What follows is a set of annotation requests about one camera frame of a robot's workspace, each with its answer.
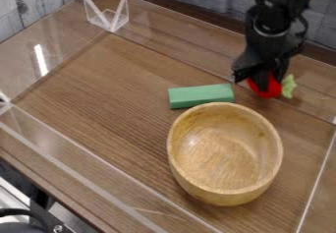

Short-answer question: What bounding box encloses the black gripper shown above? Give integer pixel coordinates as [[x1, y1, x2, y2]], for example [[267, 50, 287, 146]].
[[231, 27, 306, 91]]

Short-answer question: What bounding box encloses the red felt strawberry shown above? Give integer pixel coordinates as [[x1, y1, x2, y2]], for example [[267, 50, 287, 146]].
[[247, 74, 296, 99]]

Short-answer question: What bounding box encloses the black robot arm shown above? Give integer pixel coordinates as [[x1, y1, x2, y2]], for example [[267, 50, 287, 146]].
[[231, 0, 310, 98]]

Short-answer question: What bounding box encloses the green rectangular block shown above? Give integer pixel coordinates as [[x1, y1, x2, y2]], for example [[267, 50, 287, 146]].
[[168, 84, 235, 109]]

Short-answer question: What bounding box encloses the wooden bowl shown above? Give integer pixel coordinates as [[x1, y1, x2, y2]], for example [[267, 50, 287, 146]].
[[167, 102, 284, 206]]

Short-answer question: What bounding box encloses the clear acrylic enclosure wall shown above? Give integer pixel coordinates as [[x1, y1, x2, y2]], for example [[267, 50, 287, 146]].
[[0, 0, 336, 233]]

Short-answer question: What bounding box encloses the clear acrylic corner bracket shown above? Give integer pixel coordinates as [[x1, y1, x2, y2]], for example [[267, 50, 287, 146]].
[[83, 0, 128, 32]]

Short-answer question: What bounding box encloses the black metal mount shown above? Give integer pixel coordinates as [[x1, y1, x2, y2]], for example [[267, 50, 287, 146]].
[[30, 199, 78, 233]]

